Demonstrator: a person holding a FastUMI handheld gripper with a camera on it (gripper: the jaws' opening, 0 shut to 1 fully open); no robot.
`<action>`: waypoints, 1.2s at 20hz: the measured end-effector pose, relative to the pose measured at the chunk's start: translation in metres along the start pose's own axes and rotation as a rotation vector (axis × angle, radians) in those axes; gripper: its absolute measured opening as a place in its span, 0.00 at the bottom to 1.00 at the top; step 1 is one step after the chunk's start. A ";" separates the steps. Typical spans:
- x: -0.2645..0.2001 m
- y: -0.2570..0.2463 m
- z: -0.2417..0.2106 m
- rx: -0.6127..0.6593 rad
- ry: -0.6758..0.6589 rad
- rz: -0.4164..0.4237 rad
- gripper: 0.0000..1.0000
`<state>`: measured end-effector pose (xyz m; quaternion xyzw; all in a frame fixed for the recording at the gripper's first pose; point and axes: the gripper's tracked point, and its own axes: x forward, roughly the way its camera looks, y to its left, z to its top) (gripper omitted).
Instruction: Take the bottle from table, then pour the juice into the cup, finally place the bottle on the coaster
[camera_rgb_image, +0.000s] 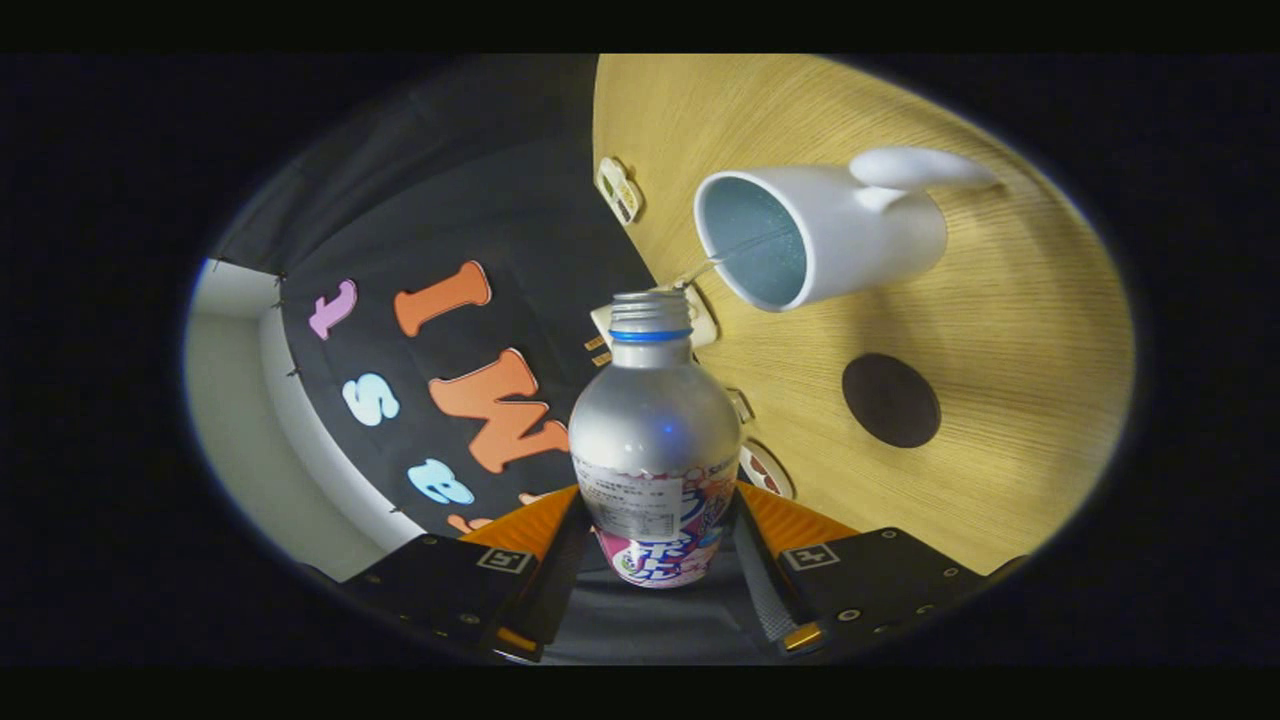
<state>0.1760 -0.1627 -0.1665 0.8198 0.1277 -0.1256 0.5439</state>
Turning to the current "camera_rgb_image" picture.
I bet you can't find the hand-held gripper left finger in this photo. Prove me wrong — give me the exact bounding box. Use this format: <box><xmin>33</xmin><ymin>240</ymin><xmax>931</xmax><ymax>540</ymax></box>
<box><xmin>345</xmin><ymin>485</ymin><xmax>593</xmax><ymax>663</ymax></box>

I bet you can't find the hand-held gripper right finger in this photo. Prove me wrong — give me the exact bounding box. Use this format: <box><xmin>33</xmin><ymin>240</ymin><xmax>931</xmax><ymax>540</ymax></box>
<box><xmin>727</xmin><ymin>482</ymin><xmax>1001</xmax><ymax>661</ymax></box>

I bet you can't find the silver juice bottle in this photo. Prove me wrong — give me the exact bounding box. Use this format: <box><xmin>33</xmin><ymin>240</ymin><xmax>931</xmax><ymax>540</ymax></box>
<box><xmin>568</xmin><ymin>290</ymin><xmax>743</xmax><ymax>589</ymax></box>

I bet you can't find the dark brown round coaster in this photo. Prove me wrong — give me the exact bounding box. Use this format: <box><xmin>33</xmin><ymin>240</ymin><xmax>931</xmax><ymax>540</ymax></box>
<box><xmin>841</xmin><ymin>352</ymin><xmax>942</xmax><ymax>449</ymax></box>

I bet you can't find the white cup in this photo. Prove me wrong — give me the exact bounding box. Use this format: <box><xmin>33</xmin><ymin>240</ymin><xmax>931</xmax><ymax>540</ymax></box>
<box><xmin>693</xmin><ymin>147</ymin><xmax>1001</xmax><ymax>313</ymax></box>

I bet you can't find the small white plate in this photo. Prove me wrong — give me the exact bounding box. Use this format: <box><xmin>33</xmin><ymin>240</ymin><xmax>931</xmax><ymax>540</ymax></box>
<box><xmin>738</xmin><ymin>440</ymin><xmax>796</xmax><ymax>501</ymax></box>

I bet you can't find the white toaster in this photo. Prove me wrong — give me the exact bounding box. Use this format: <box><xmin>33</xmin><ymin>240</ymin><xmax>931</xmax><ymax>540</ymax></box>
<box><xmin>590</xmin><ymin>285</ymin><xmax>719</xmax><ymax>351</ymax></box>

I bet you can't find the wooden table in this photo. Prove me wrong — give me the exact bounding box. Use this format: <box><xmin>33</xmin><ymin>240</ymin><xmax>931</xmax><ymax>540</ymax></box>
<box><xmin>592</xmin><ymin>54</ymin><xmax>1136</xmax><ymax>576</ymax></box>

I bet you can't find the white divided snack tray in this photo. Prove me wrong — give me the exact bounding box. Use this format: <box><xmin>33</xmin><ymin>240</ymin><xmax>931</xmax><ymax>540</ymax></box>
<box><xmin>596</xmin><ymin>157</ymin><xmax>642</xmax><ymax>225</ymax></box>

